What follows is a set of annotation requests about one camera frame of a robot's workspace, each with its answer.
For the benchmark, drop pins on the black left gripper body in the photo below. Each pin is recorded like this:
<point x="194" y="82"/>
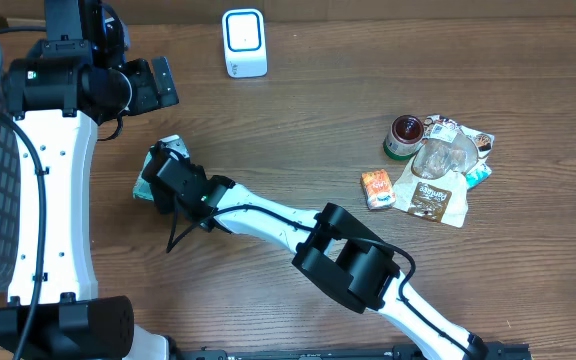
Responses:
<point x="146" y="91"/>

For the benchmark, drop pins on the green wet wipes pack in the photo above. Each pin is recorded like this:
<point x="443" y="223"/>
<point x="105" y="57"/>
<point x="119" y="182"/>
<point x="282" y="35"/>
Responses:
<point x="141" y="189"/>

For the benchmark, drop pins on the orange tissue pack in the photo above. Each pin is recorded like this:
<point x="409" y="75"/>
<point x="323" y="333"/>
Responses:
<point x="378" y="189"/>

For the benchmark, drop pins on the beige paper pouch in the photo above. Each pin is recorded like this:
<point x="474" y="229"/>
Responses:
<point x="433" y="184"/>

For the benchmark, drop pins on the teal tissue pack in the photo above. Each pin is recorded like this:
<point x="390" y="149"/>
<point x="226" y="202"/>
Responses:
<point x="478" y="174"/>

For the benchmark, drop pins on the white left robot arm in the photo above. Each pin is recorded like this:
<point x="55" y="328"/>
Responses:
<point x="55" y="107"/>

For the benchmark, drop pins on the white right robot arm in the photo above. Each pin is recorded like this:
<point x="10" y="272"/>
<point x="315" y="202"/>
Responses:
<point x="335" y="251"/>

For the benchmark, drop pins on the white barcode scanner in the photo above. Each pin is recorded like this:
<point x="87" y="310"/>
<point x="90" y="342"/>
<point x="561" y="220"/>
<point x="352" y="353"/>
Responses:
<point x="244" y="42"/>

